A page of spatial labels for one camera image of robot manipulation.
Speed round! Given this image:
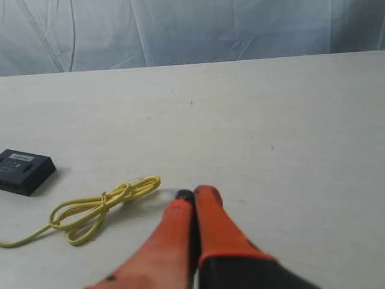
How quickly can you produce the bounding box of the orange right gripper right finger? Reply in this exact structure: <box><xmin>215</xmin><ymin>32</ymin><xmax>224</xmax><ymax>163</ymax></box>
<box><xmin>194</xmin><ymin>185</ymin><xmax>316</xmax><ymax>288</ymax></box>

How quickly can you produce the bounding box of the white backdrop cloth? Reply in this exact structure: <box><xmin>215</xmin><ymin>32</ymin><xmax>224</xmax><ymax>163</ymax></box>
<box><xmin>1</xmin><ymin>1</ymin><xmax>384</xmax><ymax>75</ymax></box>

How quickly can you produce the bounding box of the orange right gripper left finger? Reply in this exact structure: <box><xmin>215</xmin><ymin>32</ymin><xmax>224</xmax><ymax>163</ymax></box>
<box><xmin>88</xmin><ymin>190</ymin><xmax>194</xmax><ymax>288</ymax></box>

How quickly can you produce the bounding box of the small black box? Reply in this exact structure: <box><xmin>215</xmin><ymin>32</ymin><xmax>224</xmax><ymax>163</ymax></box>
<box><xmin>1</xmin><ymin>149</ymin><xmax>56</xmax><ymax>196</ymax></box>

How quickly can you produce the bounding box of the yellow cable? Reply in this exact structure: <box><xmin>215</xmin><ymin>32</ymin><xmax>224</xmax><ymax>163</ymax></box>
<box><xmin>0</xmin><ymin>175</ymin><xmax>162</xmax><ymax>249</ymax></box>

